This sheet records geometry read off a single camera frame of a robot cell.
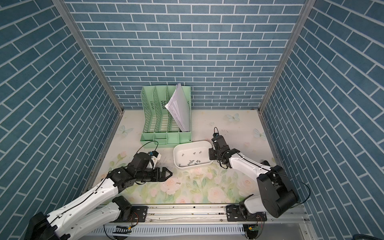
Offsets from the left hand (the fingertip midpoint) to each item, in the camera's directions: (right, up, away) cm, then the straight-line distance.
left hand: (169, 176), depth 77 cm
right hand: (+24, +10, +14) cm, 30 cm away
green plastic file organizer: (-14, +24, +32) cm, 42 cm away
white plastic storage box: (+11, +7, +19) cm, 23 cm away
